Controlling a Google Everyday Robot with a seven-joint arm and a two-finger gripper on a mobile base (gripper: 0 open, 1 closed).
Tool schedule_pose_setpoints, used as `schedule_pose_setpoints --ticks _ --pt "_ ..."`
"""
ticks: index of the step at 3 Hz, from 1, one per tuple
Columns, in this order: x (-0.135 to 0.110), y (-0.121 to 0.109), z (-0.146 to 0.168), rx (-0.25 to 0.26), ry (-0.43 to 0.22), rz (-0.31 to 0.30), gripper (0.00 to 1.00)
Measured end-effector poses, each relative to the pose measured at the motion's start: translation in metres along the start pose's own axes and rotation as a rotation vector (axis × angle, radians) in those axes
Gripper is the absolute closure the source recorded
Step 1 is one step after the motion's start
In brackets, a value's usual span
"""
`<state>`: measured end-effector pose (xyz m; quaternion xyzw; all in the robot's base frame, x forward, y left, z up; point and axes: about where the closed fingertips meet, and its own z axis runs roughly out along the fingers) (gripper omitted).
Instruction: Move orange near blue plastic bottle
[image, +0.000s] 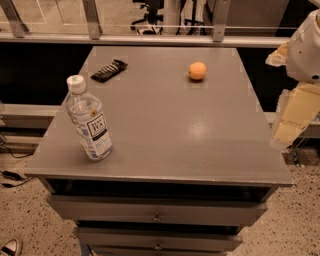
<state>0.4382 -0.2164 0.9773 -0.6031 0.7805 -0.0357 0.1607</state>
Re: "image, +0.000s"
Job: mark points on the orange fruit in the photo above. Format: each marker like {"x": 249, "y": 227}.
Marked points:
{"x": 197, "y": 70}

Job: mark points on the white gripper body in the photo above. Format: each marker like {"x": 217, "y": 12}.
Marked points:
{"x": 304, "y": 55}

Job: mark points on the black snack bar wrapper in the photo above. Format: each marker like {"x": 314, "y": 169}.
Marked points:
{"x": 109, "y": 71}

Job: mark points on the white sneaker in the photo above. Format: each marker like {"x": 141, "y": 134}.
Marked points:
{"x": 11, "y": 248}

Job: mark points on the black office chair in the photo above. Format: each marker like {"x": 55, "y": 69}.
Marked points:
{"x": 151, "y": 17}

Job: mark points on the clear plastic water bottle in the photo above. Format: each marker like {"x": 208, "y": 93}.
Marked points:
{"x": 86, "y": 113}

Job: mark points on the grey drawer cabinet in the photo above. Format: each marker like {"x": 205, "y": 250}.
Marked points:
{"x": 191, "y": 163}

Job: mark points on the metal railing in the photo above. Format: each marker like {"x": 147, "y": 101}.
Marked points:
{"x": 213, "y": 23}

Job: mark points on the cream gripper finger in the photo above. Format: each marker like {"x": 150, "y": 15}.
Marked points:
{"x": 279, "y": 56}
{"x": 296, "y": 109}

